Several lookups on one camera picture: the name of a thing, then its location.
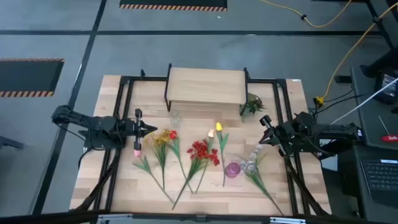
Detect red handled screwdriver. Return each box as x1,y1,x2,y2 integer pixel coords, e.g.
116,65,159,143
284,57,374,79
377,115,398,143

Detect yellow extension cable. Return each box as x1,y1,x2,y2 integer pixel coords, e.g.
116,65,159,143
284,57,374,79
259,0,354,29

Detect peach artificial tulip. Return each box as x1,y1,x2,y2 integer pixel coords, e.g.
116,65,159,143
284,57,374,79
194,128,217,194

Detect white artificial flower bunch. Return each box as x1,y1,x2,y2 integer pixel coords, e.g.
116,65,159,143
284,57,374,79
236,144,284,216

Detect pink artificial tulip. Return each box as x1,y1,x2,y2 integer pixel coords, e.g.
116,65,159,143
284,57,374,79
132,148,174,203

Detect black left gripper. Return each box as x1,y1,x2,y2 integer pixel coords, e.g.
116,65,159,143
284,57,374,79
123,108,158,152

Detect dark grey desk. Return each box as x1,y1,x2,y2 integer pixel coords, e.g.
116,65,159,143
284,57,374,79
350,64,398,152

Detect black power cable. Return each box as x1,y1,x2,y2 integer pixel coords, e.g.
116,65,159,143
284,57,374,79
309,88,376,116

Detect wooden shelf with black legs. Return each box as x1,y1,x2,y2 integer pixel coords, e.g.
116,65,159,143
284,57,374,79
164,63,251,113

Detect red artificial flower bunch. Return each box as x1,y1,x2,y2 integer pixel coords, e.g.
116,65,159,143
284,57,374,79
171,139,221,211

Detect clear glass vase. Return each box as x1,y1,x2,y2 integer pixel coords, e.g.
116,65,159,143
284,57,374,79
169,109,181,127

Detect grey chair base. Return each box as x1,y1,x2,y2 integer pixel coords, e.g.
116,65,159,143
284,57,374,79
0,136,25,151

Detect black metal table frame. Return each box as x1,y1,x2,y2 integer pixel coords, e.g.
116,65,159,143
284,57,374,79
70,68,332,217

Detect black laptop keyboard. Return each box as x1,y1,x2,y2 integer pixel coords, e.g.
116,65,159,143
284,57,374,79
360,158,398,208

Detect yellow artificial tulip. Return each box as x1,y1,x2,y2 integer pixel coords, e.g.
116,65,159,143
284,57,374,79
215,121,230,188

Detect black equipment stand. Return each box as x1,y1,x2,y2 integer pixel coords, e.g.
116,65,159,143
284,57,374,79
360,0,398,78

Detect yellow artificial flower bunch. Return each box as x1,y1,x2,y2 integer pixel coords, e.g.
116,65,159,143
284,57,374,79
144,129,171,190

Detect white cable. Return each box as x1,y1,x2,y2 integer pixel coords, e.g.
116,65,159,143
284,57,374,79
329,77,398,125

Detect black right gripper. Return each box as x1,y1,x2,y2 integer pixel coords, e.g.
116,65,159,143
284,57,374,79
259,114,296,156

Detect pink ribbed glass vase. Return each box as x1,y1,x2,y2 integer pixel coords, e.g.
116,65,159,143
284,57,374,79
224,161,242,179

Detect red artificial tulip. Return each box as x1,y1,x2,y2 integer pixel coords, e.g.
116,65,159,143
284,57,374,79
167,129,194,194

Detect small potted succulent plant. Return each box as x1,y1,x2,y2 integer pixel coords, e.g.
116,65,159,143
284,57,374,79
238,93,267,122

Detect yellow cable with plug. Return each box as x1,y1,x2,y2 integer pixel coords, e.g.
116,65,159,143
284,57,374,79
313,1,398,106

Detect black hazard striped floor mat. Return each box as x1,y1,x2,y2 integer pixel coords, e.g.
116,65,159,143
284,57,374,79
119,0,228,12
0,58,65,98

